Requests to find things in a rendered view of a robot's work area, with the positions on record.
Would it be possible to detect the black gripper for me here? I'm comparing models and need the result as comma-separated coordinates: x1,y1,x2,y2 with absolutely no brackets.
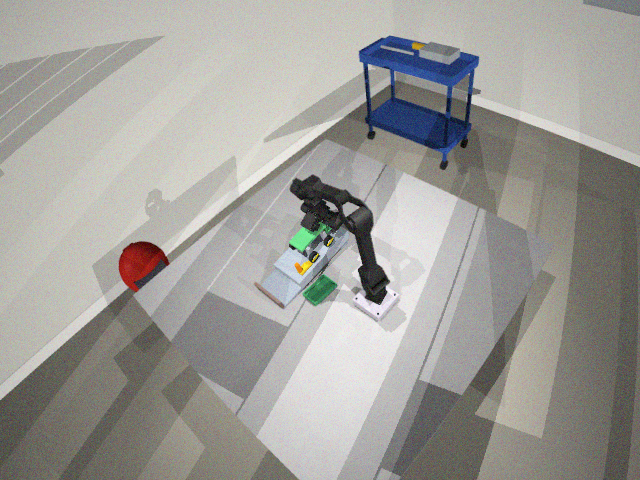
300,200,343,231

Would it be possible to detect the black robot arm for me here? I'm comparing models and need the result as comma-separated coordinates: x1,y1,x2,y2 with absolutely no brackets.
289,175,390,305

